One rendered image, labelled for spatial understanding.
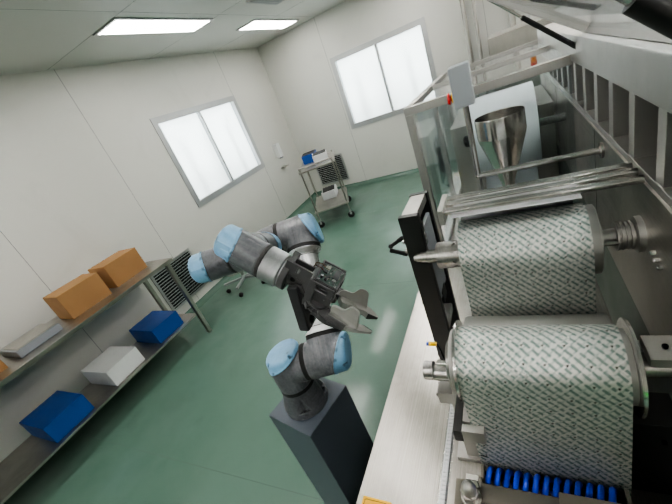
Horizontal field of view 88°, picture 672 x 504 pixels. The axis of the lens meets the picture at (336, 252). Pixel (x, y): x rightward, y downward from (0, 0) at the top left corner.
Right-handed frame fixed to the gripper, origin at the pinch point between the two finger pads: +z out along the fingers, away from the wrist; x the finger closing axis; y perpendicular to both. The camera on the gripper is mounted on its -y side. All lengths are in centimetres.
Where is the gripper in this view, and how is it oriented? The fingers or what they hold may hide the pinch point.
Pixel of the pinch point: (367, 324)
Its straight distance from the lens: 72.3
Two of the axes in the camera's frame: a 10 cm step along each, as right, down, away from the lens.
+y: 3.0, -7.2, -6.2
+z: 8.8, 4.6, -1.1
